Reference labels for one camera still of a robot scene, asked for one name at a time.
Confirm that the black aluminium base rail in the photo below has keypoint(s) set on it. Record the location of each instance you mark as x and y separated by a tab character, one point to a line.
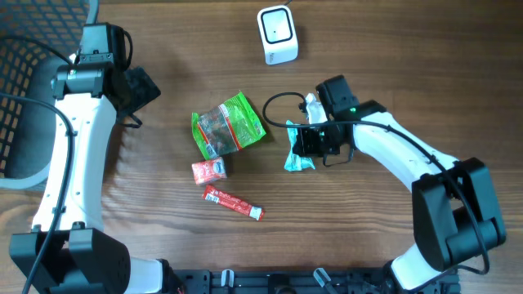
351	281

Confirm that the green candy bag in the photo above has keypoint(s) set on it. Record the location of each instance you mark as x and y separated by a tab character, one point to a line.
227	128

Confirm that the white barcode scanner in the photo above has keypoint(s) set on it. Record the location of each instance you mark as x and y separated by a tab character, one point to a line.
278	34

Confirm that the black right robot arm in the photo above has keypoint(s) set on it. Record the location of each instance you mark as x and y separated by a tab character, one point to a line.
456	214

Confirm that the black mesh basket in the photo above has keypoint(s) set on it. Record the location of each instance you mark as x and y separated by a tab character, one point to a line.
37	36

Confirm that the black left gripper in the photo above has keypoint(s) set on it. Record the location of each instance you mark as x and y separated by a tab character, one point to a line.
144	88

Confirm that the red long snack stick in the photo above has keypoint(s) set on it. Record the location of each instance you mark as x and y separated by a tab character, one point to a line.
224	199

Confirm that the teal packet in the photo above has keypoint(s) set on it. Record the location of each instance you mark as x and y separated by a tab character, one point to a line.
294	162

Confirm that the red small snack pack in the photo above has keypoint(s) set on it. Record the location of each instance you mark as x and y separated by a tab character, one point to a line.
209	171

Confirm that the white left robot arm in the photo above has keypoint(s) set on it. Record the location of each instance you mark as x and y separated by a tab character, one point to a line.
67	249

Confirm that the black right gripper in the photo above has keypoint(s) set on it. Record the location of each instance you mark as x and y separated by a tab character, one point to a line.
306	146

